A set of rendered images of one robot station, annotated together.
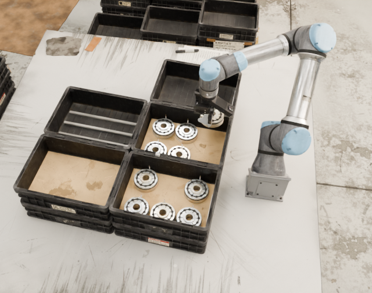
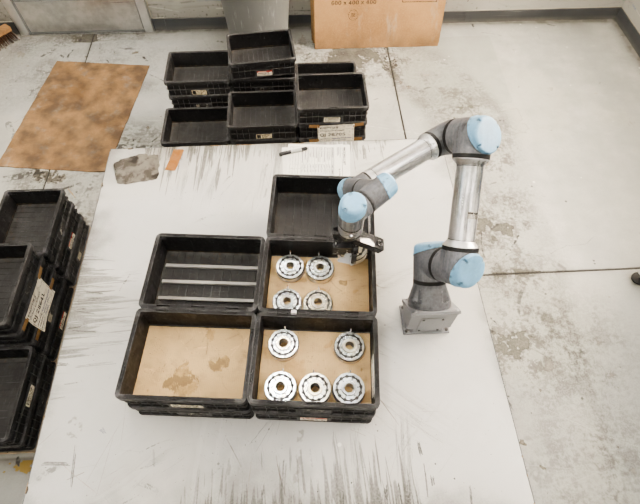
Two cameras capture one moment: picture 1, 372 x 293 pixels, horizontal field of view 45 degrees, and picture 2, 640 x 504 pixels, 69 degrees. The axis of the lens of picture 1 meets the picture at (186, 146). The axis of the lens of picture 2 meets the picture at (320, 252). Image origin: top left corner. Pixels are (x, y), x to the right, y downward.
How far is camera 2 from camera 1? 0.51 m
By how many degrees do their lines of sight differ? 8
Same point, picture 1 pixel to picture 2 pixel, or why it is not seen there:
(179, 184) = (325, 341)
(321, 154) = not seen: hidden behind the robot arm
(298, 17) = (401, 75)
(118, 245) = (264, 430)
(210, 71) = (356, 211)
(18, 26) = (71, 135)
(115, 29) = (194, 125)
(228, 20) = (330, 97)
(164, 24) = (252, 112)
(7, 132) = (89, 301)
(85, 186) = (208, 367)
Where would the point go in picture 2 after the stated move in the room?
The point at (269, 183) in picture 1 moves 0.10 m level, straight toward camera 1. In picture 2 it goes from (434, 319) to (433, 345)
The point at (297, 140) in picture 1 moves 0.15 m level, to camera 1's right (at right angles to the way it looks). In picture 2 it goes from (469, 270) to (515, 264)
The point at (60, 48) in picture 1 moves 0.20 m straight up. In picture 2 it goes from (133, 172) to (117, 141)
